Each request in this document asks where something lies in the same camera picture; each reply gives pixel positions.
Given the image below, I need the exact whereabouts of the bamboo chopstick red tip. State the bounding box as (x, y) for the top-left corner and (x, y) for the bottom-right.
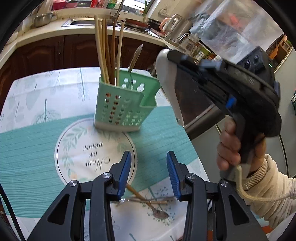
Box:
(94, 15), (104, 81)

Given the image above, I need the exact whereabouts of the bamboo chopstick striped tip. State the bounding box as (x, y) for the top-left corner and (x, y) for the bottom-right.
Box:
(98, 19), (109, 84)

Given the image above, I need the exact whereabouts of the white sleeved right forearm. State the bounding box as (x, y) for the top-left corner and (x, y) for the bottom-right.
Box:
(242, 154), (295, 229)

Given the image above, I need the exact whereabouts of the white kitchen countertop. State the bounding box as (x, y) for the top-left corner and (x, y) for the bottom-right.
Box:
(0, 6), (179, 68)

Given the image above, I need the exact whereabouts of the kitchen sink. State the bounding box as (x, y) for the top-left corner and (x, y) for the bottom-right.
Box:
(61, 18), (117, 28)

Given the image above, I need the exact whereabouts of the right hand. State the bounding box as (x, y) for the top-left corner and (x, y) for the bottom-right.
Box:
(217, 118), (266, 172)

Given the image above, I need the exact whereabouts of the built-in oven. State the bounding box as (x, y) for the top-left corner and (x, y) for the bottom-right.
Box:
(147, 62), (227, 141)

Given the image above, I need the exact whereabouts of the small metal spoon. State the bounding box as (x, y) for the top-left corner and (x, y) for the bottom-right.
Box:
(152, 204), (169, 219)

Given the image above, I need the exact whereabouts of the teal floral tablecloth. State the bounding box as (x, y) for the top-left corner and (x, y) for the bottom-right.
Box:
(1, 68), (208, 240)

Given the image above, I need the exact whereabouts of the white electric kettle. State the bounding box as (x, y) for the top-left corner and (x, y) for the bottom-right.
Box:
(159, 14), (183, 36)

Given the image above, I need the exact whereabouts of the green plastic utensil holder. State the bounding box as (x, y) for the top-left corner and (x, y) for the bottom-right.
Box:
(94, 69), (161, 132)

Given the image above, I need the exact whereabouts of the metal table knife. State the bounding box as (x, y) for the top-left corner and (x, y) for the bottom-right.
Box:
(127, 45), (143, 88)

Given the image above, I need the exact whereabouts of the red frying pan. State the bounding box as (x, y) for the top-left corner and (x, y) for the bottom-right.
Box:
(125, 19), (149, 29)

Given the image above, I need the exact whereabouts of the pale bamboo chopstick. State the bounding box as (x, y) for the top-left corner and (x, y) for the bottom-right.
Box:
(116, 20), (125, 86)

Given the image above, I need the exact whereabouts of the dark brown chopstick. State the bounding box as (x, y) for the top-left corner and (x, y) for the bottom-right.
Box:
(110, 20), (116, 85)

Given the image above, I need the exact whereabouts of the metal faucet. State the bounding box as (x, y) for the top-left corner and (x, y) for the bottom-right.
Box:
(110, 0), (125, 22)

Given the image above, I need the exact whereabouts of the light bamboo chopstick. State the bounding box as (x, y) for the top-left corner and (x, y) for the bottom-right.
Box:
(103, 19), (111, 84)

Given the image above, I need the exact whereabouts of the steel pot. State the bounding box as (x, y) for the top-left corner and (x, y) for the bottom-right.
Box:
(33, 12), (57, 28)

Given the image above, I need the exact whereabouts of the wooden handled utensil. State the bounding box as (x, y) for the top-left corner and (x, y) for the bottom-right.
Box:
(126, 183), (155, 210)

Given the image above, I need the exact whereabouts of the white rope cord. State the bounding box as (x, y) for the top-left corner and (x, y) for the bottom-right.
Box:
(234, 165), (296, 202)

